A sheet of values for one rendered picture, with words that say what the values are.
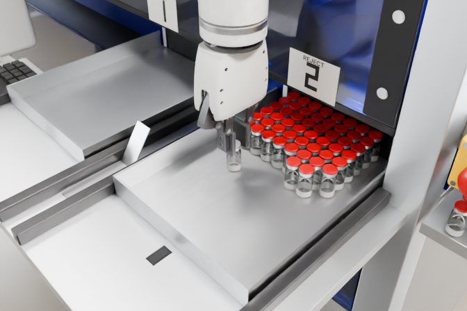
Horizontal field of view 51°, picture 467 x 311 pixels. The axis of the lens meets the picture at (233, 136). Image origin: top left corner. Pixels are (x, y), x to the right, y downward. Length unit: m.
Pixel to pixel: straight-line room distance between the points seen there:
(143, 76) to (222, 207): 0.40
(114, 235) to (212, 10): 0.31
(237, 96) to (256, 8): 0.12
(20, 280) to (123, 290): 1.25
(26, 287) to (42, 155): 1.04
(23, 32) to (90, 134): 0.55
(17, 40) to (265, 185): 0.82
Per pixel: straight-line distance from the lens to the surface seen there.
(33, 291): 1.79
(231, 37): 0.57
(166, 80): 0.96
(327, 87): 0.68
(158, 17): 0.93
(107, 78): 0.99
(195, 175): 0.72
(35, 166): 0.80
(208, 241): 0.63
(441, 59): 0.58
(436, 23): 0.57
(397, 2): 0.59
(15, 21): 1.31
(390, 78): 0.62
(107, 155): 0.75
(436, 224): 0.70
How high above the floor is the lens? 1.35
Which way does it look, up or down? 36 degrees down
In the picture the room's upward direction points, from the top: straight up
